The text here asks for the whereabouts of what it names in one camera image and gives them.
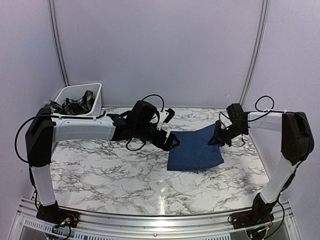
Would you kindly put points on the right aluminium corner post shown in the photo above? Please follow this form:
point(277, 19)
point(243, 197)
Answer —
point(256, 51)

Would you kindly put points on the plaid black white garment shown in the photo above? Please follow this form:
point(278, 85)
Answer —
point(73, 107)

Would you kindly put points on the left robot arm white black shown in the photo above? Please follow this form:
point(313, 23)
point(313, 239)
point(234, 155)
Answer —
point(143, 122)

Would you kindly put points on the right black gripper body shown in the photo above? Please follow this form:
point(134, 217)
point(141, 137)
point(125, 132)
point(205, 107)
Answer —
point(231, 132)

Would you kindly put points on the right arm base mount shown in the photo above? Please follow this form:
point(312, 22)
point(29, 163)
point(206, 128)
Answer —
point(249, 218)

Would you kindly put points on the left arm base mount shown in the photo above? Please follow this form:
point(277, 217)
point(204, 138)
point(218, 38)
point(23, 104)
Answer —
point(64, 218)

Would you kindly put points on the aluminium front rail frame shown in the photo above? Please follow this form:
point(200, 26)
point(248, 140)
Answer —
point(108, 226)

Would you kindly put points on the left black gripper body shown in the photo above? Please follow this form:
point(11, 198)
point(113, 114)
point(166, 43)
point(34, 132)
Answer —
point(159, 141)

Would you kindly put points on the blue t-shirt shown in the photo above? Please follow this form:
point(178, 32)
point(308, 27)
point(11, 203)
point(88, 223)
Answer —
point(193, 153)

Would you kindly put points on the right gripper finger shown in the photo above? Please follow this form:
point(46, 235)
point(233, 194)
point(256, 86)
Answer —
point(216, 135)
point(220, 142)

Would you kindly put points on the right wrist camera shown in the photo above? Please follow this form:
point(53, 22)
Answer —
point(218, 125)

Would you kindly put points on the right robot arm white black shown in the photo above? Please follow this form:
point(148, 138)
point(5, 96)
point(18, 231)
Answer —
point(297, 143)

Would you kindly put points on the white plastic laundry bin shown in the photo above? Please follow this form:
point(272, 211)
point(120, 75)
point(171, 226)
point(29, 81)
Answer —
point(76, 92)

